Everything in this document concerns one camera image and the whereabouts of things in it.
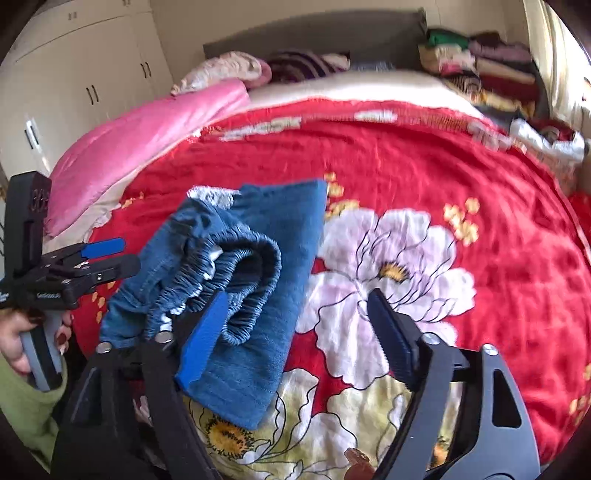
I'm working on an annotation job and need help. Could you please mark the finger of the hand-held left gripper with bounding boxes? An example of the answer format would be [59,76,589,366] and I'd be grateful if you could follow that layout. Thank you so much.
[55,255,141,289]
[44,237,126,271]

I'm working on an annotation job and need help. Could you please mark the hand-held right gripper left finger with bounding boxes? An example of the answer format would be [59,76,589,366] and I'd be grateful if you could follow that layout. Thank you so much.
[51,291,232,480]

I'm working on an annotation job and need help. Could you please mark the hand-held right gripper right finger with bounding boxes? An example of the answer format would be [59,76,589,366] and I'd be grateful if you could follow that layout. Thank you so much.
[367,288,541,480]

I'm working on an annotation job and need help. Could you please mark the blue pants with lace trim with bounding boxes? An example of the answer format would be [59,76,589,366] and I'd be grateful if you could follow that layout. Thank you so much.
[99,180,329,431]

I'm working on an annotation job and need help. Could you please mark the person's left forearm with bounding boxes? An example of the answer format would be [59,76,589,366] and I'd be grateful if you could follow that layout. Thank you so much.
[0,355,69,464]

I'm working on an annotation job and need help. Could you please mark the person's left hand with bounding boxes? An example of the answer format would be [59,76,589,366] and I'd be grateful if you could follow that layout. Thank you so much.
[0,307,75,377]

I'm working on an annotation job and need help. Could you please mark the pink quilt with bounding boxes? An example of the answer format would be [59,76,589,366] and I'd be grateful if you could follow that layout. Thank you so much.
[46,78,252,238]

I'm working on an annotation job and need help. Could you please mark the white wardrobe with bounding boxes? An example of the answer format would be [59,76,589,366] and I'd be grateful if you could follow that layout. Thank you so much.
[0,0,174,178]

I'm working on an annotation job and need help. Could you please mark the red floral blanket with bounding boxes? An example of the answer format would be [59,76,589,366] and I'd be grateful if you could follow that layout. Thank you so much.
[46,99,591,480]

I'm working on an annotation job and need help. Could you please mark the pink floral pillow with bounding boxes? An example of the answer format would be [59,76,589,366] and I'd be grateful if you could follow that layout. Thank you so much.
[171,51,273,97]

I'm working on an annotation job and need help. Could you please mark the white plastic bag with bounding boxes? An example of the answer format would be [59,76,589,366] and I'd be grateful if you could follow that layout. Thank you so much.
[508,117,587,176]

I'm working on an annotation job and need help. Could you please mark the stack of folded clothes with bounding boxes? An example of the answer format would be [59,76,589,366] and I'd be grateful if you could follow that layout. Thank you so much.
[418,28,550,123]

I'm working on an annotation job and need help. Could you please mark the grey headboard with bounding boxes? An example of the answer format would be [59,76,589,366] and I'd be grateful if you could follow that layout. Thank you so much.
[203,7,428,72]

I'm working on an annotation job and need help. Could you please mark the cream curtain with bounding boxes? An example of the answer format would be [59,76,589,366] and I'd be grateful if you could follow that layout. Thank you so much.
[524,0,591,134]

